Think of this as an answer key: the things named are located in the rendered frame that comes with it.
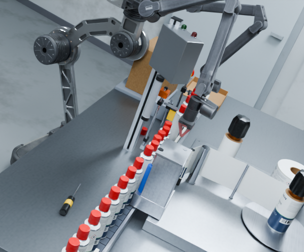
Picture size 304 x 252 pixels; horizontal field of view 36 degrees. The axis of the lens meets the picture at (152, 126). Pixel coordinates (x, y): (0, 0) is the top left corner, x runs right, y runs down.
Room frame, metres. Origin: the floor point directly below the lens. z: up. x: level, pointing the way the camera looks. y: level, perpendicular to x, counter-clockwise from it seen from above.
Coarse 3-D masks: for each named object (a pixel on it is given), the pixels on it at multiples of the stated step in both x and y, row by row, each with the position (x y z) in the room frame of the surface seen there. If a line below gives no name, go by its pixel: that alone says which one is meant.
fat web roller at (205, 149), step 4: (204, 148) 1.76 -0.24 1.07; (208, 148) 1.77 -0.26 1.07; (200, 152) 1.76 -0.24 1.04; (204, 152) 1.76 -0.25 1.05; (208, 152) 1.77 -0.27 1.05; (200, 156) 1.76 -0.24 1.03; (204, 156) 1.76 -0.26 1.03; (196, 160) 1.77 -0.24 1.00; (200, 160) 1.76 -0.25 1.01; (204, 160) 1.77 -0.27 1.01; (196, 164) 1.76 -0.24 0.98; (200, 164) 1.76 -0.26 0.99; (192, 168) 1.77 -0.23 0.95; (196, 168) 1.76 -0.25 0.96; (200, 168) 1.77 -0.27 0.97; (192, 172) 1.76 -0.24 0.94; (196, 172) 1.76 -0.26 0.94; (188, 176) 1.77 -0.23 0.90; (192, 176) 1.76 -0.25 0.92; (196, 176) 1.77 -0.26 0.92; (188, 180) 1.76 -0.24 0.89; (192, 180) 1.76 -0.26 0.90
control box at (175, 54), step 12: (168, 24) 1.88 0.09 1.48; (168, 36) 1.83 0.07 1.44; (180, 36) 1.79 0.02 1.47; (156, 48) 1.86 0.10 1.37; (168, 48) 1.82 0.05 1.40; (180, 48) 1.77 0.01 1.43; (192, 48) 1.79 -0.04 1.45; (156, 60) 1.85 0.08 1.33; (168, 60) 1.80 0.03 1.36; (180, 60) 1.76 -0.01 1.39; (192, 60) 1.81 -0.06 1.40; (168, 72) 1.78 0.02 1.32; (180, 72) 1.78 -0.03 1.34
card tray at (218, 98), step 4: (192, 80) 3.07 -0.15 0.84; (196, 80) 3.09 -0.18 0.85; (188, 84) 2.95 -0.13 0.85; (192, 84) 3.02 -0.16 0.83; (188, 88) 2.93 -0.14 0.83; (192, 88) 2.95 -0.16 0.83; (220, 88) 3.06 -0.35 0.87; (212, 92) 3.02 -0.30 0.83; (220, 92) 3.06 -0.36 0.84; (224, 92) 3.05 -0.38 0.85; (212, 96) 2.95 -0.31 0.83; (216, 96) 2.98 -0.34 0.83; (220, 96) 3.00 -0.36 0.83; (224, 96) 3.03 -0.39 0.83; (212, 100) 2.88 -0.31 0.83; (216, 100) 2.91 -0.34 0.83; (220, 100) 2.94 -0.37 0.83; (220, 104) 2.78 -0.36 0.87
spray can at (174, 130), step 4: (184, 104) 2.08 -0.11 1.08; (180, 108) 2.06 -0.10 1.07; (184, 108) 2.05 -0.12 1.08; (176, 112) 2.06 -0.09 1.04; (180, 112) 2.05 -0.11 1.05; (176, 116) 2.05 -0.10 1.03; (180, 116) 2.04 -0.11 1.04; (172, 120) 2.06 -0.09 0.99; (176, 120) 2.04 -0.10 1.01; (172, 124) 2.05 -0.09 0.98; (176, 124) 2.04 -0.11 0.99; (172, 128) 2.04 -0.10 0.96; (176, 128) 2.04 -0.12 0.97; (172, 132) 2.04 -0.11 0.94; (176, 132) 2.05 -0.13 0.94; (172, 136) 2.04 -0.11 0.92; (176, 136) 2.06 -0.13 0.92
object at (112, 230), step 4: (132, 196) 1.51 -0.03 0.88; (124, 208) 1.43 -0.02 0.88; (128, 208) 1.43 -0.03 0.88; (124, 212) 1.40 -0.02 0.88; (128, 212) 1.42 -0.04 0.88; (120, 216) 1.37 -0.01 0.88; (124, 216) 1.38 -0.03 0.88; (116, 220) 1.34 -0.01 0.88; (120, 220) 1.35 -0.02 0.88; (116, 224) 1.32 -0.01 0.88; (112, 228) 1.30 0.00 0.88; (116, 228) 1.30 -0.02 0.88; (108, 232) 1.27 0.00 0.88; (112, 232) 1.28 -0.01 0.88; (108, 236) 1.25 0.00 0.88; (100, 240) 1.22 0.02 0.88; (104, 240) 1.22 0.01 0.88; (108, 240) 1.23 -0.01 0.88; (100, 244) 1.20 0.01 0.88; (104, 244) 1.21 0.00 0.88; (100, 248) 1.18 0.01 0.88
